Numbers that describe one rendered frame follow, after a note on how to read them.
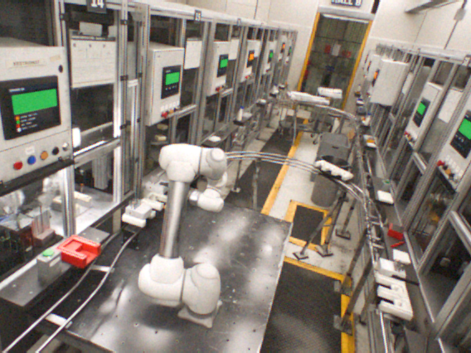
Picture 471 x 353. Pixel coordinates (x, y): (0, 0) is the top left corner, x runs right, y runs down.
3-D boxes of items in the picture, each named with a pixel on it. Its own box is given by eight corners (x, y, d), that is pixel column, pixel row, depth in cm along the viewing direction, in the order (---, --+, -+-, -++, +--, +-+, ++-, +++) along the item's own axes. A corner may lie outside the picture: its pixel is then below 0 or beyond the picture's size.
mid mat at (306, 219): (328, 255, 345) (329, 254, 344) (278, 239, 357) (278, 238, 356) (332, 211, 432) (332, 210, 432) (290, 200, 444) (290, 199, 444)
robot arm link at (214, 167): (226, 161, 171) (201, 157, 170) (230, 143, 154) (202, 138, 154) (224, 183, 165) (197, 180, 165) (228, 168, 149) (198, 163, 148)
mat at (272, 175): (261, 231, 365) (261, 230, 364) (212, 215, 378) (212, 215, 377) (308, 119, 875) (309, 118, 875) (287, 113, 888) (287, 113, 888)
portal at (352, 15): (340, 120, 915) (375, 14, 801) (291, 109, 944) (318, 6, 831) (340, 119, 923) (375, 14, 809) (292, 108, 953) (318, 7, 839)
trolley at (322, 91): (333, 135, 766) (347, 94, 724) (308, 130, 772) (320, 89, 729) (329, 126, 841) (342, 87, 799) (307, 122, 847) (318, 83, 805)
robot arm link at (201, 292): (216, 316, 161) (224, 282, 151) (179, 311, 160) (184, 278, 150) (218, 292, 175) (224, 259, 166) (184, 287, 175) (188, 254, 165)
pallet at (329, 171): (311, 170, 338) (314, 161, 334) (319, 167, 347) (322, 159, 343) (342, 186, 315) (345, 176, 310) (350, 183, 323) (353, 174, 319)
